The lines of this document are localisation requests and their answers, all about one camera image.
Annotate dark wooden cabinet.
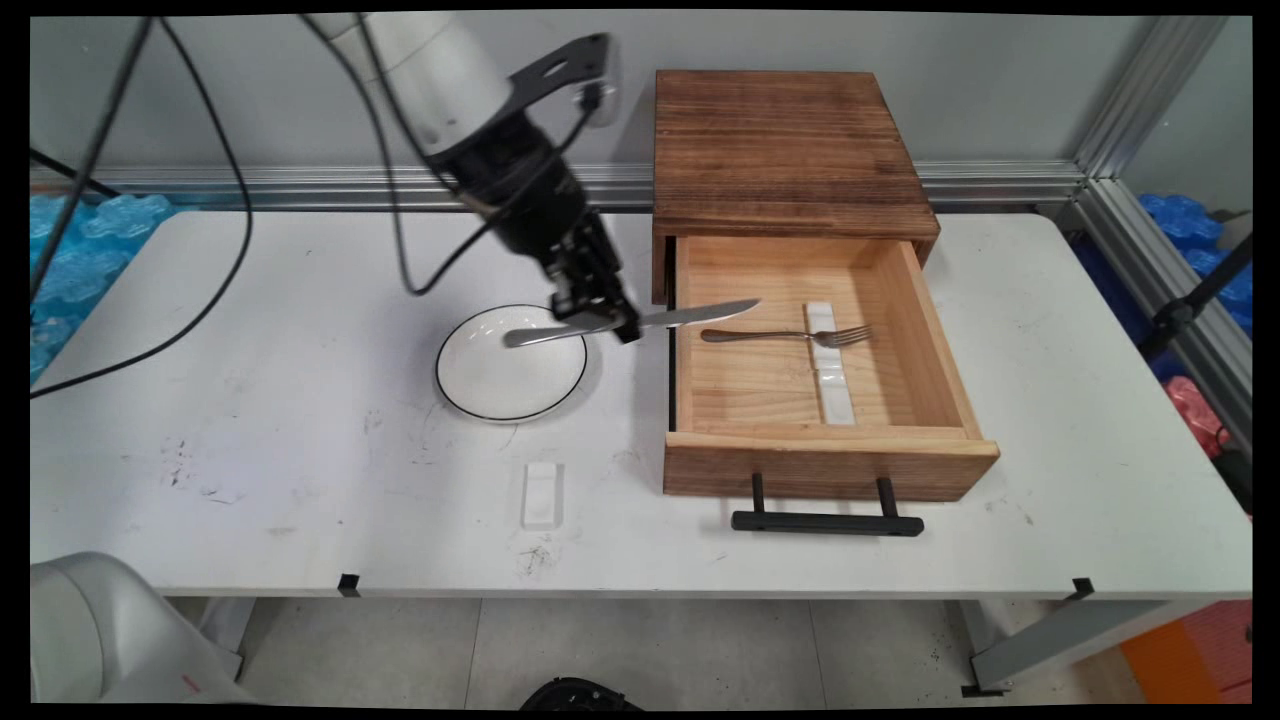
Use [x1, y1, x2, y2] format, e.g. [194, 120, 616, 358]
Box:
[652, 70, 941, 306]

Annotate black stand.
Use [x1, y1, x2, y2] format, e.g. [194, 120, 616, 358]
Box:
[1140, 235, 1253, 361]

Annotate grey table leg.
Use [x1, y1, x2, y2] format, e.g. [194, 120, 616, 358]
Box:
[960, 598, 1216, 698]
[200, 598, 256, 681]

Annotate black round object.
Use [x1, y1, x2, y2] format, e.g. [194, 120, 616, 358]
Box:
[520, 677, 641, 711]

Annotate white cutlery rest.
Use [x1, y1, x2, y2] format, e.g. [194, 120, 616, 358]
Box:
[815, 367, 858, 426]
[522, 462, 567, 530]
[805, 302, 843, 371]

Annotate thin black rod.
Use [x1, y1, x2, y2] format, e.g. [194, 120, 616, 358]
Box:
[30, 148, 121, 198]

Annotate silver fork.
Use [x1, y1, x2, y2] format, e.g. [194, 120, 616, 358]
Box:
[700, 325, 873, 349]

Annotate silver table knife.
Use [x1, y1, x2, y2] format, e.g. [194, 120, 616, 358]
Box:
[503, 298, 763, 349]

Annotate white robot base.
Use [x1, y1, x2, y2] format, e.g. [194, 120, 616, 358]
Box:
[30, 553, 246, 703]

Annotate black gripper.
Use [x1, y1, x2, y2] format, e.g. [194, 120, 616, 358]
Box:
[430, 105, 643, 346]

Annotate side aluminium frame rail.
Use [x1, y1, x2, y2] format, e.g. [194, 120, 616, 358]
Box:
[1075, 180, 1253, 441]

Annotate black drawer handle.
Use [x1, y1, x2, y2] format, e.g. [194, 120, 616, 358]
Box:
[731, 473, 926, 538]

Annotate white plate with black rim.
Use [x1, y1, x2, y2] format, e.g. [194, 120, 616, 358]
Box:
[435, 304, 589, 423]

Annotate red plastic bag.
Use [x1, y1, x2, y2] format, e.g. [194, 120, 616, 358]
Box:
[1165, 377, 1233, 459]

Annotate blue bubble wrap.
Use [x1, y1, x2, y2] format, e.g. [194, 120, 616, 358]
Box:
[30, 193, 176, 381]

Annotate horizontal aluminium frame rail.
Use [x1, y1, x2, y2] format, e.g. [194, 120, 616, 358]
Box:
[30, 163, 1086, 213]

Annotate upright aluminium frame post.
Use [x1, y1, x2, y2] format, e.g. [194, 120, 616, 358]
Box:
[1075, 15, 1229, 181]

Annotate light wooden drawer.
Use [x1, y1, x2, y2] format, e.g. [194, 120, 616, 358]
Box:
[663, 235, 1001, 503]

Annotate blue plastic bag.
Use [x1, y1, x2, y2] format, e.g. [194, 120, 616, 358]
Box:
[1138, 193, 1253, 336]

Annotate orange box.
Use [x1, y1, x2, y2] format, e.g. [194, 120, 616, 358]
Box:
[1120, 600, 1253, 704]

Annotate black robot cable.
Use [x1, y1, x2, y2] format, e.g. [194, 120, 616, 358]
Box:
[30, 15, 253, 399]

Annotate silver camera with black bracket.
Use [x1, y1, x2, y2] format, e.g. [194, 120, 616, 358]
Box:
[505, 33, 621, 129]

